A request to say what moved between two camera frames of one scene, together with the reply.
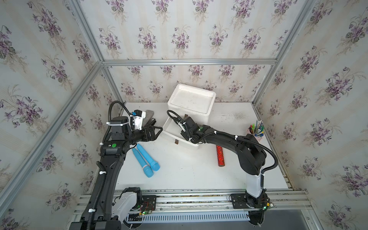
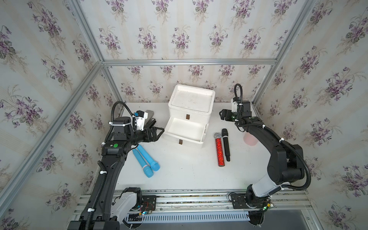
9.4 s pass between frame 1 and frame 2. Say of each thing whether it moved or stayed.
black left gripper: stayed
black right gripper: moved
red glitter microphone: stayed
